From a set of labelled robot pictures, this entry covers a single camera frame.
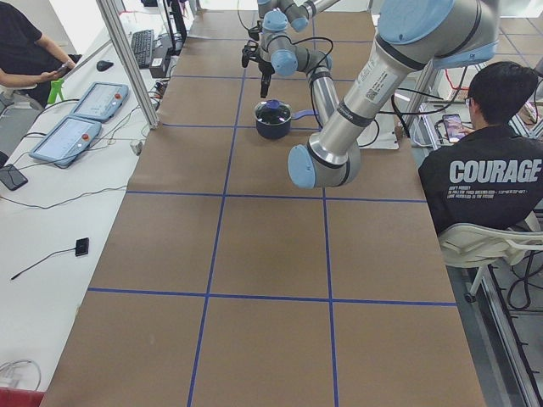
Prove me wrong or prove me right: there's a glass pot lid blue knob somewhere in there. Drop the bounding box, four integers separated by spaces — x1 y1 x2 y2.
255 99 292 125

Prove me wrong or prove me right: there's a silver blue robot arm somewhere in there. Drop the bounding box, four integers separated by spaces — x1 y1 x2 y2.
257 1 501 189
241 1 339 127

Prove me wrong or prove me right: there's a person in black courage shirt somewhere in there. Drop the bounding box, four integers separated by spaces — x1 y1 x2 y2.
418 61 542 233

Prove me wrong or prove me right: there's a white office chair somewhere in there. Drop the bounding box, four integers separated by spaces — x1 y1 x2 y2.
438 212 542 303

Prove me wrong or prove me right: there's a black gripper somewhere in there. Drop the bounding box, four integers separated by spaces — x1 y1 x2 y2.
241 41 274 98

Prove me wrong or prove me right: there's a black keyboard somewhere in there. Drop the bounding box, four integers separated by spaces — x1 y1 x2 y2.
131 30 154 69

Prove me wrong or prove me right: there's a dark blue saucepan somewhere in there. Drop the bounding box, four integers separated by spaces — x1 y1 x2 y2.
254 104 315 140

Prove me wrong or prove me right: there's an upper blue teach pendant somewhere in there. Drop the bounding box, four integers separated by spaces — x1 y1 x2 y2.
70 81 129 123

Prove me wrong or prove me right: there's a black smartphone on table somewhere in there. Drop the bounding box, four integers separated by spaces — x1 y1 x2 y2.
0 164 28 191

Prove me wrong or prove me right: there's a smartphone in person's hands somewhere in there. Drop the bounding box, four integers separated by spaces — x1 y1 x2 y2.
442 114 465 143

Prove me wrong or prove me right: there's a blue teach pendant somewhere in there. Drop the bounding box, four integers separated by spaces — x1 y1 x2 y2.
70 81 129 123
29 115 102 168

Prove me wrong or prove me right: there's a lower blue teach pendant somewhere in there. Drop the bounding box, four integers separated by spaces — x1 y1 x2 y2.
29 115 102 168

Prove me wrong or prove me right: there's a small black square pad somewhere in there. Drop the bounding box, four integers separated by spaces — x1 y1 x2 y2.
75 237 90 257

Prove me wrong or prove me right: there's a person in black left side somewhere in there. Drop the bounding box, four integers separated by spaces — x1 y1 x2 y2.
1 2 81 107

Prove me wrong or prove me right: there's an aluminium frame post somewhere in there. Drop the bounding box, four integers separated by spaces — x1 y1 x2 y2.
96 0 159 130

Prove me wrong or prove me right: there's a black computer mouse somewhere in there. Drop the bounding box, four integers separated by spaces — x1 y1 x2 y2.
96 60 114 72

